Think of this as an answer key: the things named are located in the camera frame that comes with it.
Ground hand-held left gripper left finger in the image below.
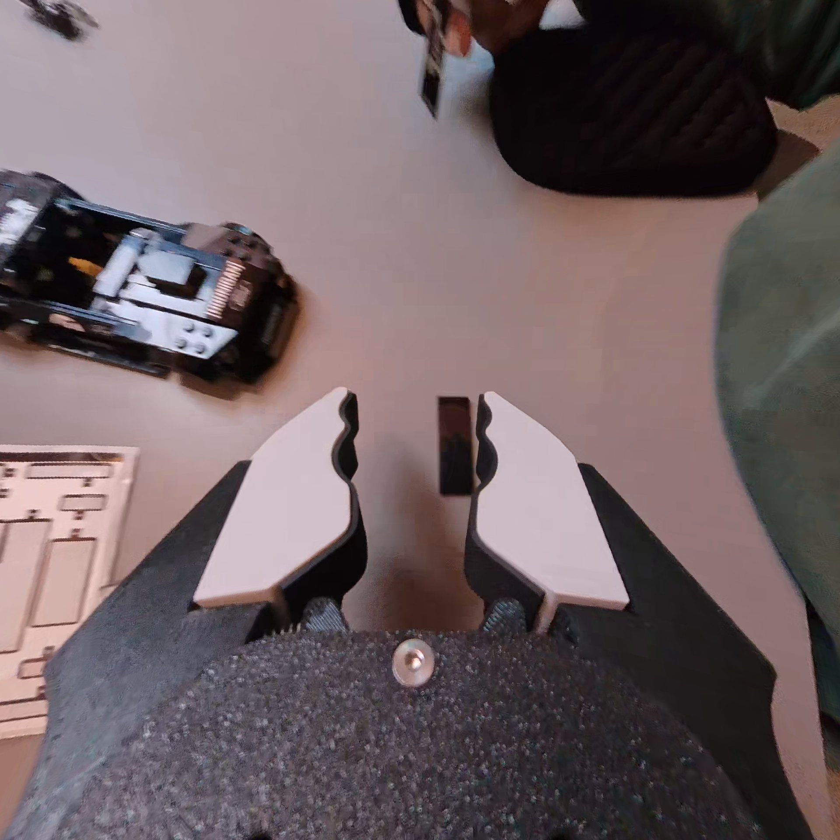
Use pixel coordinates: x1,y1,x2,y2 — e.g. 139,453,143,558
192,386,368,627

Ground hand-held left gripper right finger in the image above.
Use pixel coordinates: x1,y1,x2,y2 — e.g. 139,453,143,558
465,391,631,635

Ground black lego plate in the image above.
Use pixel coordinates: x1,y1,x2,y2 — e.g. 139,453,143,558
437,395,475,496

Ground white sticker sheet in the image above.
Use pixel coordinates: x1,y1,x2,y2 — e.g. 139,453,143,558
0,446,140,740

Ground black lego car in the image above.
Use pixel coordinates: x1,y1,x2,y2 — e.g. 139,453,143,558
0,169,301,385

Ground person's right forearm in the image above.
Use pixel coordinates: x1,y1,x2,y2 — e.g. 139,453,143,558
571,0,840,111

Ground small black lego assembly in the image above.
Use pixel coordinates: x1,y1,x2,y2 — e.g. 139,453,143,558
20,0,101,42

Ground person's right hand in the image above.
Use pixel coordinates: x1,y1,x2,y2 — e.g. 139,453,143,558
446,0,547,59

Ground black round object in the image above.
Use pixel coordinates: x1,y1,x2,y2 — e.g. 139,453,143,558
489,26,780,199

